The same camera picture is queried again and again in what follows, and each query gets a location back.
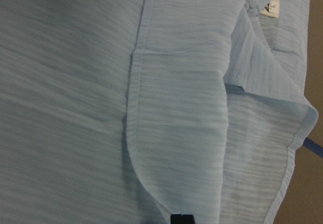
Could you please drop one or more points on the light blue striped shirt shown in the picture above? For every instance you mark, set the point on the light blue striped shirt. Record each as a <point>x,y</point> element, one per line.
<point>128,111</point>

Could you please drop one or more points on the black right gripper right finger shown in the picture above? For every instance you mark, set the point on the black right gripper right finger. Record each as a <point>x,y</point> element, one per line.
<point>188,219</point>

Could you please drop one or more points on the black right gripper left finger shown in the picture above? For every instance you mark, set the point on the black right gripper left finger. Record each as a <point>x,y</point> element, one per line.
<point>176,218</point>

